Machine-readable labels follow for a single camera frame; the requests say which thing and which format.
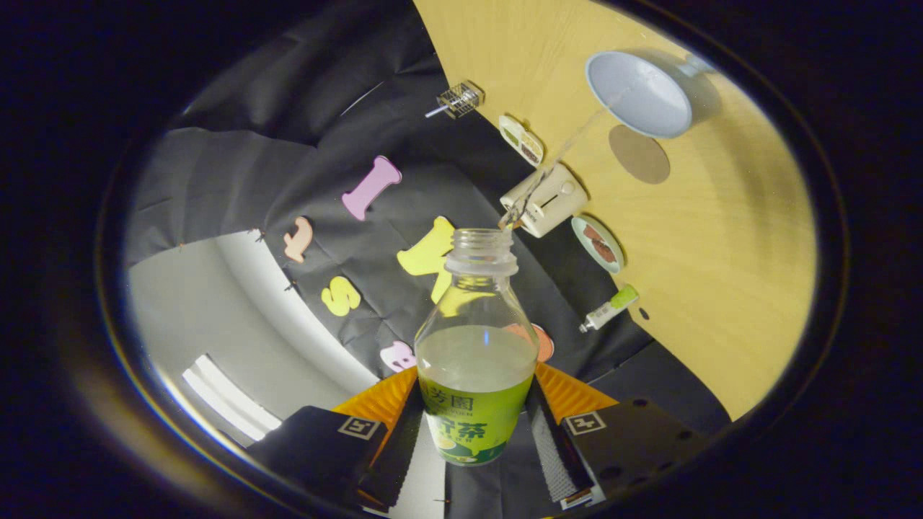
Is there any white divided sauce tray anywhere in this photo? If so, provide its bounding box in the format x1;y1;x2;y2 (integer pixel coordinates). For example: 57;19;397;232
498;114;545;168

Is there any cream toaster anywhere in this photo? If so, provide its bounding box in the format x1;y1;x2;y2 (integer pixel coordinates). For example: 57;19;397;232
500;163;589;239

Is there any white cup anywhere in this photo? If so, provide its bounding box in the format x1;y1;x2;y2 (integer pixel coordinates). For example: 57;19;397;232
585;49;718;140

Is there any round brown coaster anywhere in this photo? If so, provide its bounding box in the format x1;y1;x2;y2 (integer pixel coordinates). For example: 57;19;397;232
608;125;671;185

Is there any wire mesh holder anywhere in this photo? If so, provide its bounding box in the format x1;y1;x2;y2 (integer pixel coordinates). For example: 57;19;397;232
436;80;485;120

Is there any pale green plate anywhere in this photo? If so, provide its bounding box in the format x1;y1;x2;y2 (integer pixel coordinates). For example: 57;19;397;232
570;215;625;275

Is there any wooden table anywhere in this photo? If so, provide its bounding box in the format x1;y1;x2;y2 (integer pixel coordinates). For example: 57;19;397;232
412;0;819;422

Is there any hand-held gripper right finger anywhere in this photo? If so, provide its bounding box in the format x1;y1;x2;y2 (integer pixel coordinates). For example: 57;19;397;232
525;362;711;511

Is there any clear juice bottle green label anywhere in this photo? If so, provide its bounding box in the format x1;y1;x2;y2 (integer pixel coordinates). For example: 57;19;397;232
415;228;539;466

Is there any small white green bottle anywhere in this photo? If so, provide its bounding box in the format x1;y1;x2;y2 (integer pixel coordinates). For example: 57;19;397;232
579;284;640;334

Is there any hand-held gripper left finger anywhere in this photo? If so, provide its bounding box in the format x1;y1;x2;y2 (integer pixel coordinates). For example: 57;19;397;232
245;366;426;509

